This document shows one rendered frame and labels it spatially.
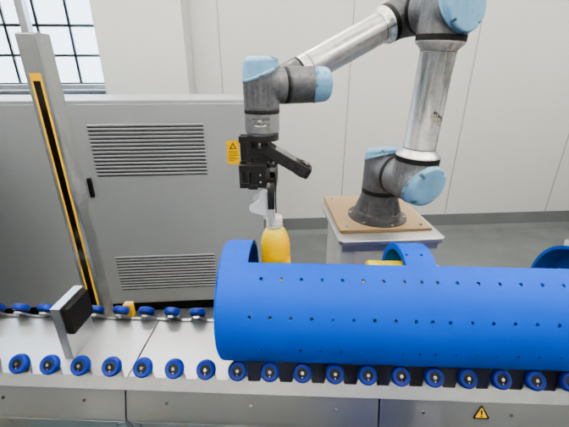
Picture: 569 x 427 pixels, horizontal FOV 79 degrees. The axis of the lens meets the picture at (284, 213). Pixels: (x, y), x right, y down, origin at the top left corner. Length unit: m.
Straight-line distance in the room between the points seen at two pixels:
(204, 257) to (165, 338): 1.39
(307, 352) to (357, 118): 2.91
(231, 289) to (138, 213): 1.68
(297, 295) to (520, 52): 3.65
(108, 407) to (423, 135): 1.02
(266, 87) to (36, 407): 0.92
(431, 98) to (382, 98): 2.59
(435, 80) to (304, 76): 0.34
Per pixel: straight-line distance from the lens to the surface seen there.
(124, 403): 1.02
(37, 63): 1.23
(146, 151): 2.21
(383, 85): 3.53
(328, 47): 0.94
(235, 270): 0.76
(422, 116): 0.96
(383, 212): 1.12
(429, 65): 0.96
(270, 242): 0.83
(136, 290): 2.65
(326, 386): 0.91
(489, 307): 0.83
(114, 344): 1.10
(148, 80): 3.16
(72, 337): 1.08
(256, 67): 0.73
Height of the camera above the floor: 1.61
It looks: 23 degrees down
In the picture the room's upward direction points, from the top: straight up
